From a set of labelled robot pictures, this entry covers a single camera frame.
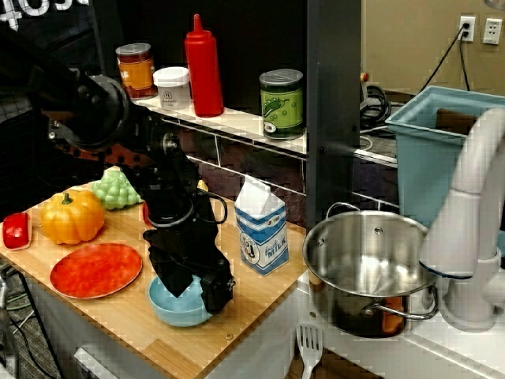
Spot white wall outlet with plugs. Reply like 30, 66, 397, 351
458, 14, 477, 43

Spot green pea can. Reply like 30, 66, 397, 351
259, 69, 305, 141

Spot white lidded jar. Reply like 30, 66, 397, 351
152, 66, 193, 111

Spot orange toy pumpkin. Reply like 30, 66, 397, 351
40, 190, 107, 246

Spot green toy grapes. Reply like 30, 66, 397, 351
91, 167, 143, 211

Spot red ketchup squeeze bottle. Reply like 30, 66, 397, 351
184, 13, 225, 118

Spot dark grey post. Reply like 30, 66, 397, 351
305, 0, 362, 234

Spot white empty wall outlet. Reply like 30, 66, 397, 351
482, 17, 503, 46

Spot black cable bundle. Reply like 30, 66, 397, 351
361, 84, 400, 128

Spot light blue plastic bin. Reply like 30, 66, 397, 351
384, 85, 505, 230

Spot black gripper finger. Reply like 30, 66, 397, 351
151, 261, 197, 299
198, 275, 237, 316

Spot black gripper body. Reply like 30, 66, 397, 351
141, 196, 234, 286

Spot red toy in pink tray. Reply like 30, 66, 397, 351
2, 212, 33, 250

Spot black power cable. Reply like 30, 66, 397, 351
458, 31, 473, 91
417, 24, 471, 92

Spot orange label can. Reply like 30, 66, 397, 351
115, 43, 159, 99

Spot white slotted spatula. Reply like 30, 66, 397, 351
295, 323, 324, 379

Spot white toy faucet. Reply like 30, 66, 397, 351
417, 107, 505, 332

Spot white toy sink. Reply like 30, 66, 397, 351
294, 272, 505, 379

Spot blue white milk carton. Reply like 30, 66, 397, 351
234, 175, 290, 276

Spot stainless steel pot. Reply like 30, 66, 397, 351
301, 201, 440, 340

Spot orange red plate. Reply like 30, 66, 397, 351
50, 242, 144, 299

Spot white cable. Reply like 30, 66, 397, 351
359, 125, 396, 152

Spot light blue bowl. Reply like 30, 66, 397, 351
148, 275, 216, 328

